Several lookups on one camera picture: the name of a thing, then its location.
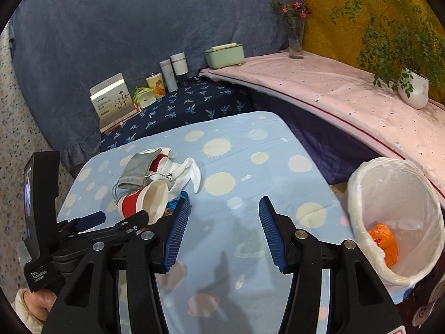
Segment blue grey blanket backdrop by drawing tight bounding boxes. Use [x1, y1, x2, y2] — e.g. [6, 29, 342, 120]
[8, 0, 287, 169]

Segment pink floral tablecloth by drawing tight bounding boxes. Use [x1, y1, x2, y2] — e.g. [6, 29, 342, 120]
[199, 52, 445, 201]

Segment tall white tube bottle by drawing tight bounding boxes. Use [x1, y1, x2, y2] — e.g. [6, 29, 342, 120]
[159, 59, 178, 93]

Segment red white paper cup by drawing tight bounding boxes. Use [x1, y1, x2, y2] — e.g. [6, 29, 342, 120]
[118, 181, 168, 225]

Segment light blue dotted cloth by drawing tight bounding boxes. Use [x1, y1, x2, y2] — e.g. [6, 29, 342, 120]
[58, 112, 352, 333]

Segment white open gift box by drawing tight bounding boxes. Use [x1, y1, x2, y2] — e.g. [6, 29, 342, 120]
[90, 73, 139, 133]

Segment green white small packet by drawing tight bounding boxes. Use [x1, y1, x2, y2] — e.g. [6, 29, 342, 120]
[133, 87, 156, 109]

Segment white lined trash bin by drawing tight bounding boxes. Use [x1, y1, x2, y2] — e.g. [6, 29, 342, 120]
[346, 158, 444, 302]

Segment grey face mask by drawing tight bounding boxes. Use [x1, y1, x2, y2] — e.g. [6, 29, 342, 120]
[112, 148, 162, 203]

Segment yellow orange small can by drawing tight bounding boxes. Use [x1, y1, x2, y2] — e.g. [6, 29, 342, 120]
[145, 72, 166, 99]

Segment mint green tissue box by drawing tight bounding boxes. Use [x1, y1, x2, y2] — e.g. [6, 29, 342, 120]
[204, 43, 244, 69]

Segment dark blue floral cloth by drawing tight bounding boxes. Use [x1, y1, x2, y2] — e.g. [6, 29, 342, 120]
[100, 78, 254, 152]

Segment mustard yellow blanket backdrop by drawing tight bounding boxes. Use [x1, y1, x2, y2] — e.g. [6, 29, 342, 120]
[296, 0, 445, 104]

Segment glass vase pink flowers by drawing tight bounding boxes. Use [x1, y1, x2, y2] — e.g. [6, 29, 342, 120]
[271, 0, 311, 59]

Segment orange plastic bag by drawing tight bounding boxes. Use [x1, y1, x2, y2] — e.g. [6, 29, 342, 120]
[368, 222, 399, 268]

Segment person's left hand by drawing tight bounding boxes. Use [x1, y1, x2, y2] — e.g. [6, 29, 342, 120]
[13, 289, 57, 334]

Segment white round jar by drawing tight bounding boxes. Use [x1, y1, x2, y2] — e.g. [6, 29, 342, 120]
[170, 52, 189, 76]

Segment green potted plant white pot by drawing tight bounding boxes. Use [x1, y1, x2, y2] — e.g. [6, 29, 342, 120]
[330, 0, 444, 103]

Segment white crumpled glove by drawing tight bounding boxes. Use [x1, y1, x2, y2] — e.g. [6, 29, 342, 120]
[140, 147, 201, 200]

